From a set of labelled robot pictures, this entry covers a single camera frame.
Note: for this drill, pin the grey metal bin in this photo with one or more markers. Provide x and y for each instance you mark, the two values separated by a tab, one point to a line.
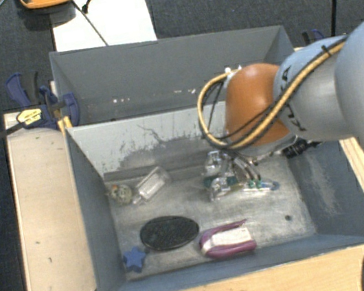
189	70

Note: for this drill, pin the speckled grey-green ball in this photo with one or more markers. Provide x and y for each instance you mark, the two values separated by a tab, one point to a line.
121	193

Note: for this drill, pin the clear glass jar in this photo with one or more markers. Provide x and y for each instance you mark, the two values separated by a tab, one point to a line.
150	184

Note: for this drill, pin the black cylinder on white bracket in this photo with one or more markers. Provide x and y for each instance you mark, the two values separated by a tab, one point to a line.
296	148

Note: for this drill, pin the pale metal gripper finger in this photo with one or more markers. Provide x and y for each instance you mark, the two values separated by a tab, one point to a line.
212	163
219	187

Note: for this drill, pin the pale wood board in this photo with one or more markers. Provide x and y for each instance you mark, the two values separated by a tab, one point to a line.
46	207

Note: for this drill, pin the blue star-shaped toy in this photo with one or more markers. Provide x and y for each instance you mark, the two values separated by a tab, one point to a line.
134	259

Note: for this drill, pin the purple and white packet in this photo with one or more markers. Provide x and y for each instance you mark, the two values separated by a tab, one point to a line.
227	242

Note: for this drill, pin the black oval disc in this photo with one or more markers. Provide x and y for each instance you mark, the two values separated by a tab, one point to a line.
169	232

